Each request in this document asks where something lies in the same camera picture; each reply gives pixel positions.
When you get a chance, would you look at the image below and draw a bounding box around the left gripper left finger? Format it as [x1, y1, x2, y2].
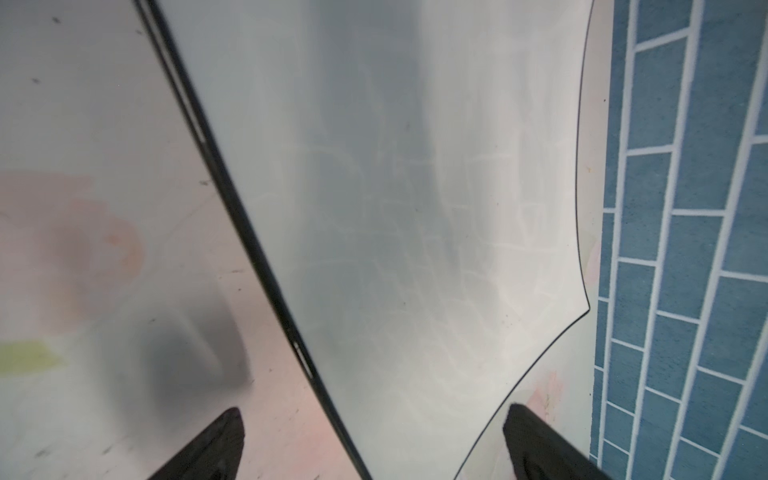
[149, 407, 245, 480]

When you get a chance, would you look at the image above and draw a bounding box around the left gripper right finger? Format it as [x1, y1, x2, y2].
[503, 403, 610, 480]

